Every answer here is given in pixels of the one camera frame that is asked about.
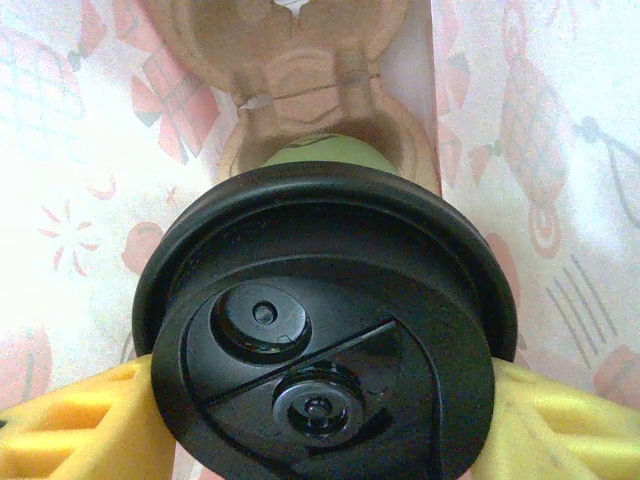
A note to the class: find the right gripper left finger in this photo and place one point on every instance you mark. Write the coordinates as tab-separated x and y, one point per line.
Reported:
75	430

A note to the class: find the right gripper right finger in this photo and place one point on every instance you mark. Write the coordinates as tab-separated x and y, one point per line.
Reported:
560	435

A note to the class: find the black plastic cup lid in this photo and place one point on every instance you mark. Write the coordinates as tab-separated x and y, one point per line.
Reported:
320	280

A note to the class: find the green paper cup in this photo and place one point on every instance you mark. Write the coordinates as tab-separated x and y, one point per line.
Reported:
330	152

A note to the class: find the brown pulp cup carrier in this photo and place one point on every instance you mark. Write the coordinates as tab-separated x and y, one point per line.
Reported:
310	75

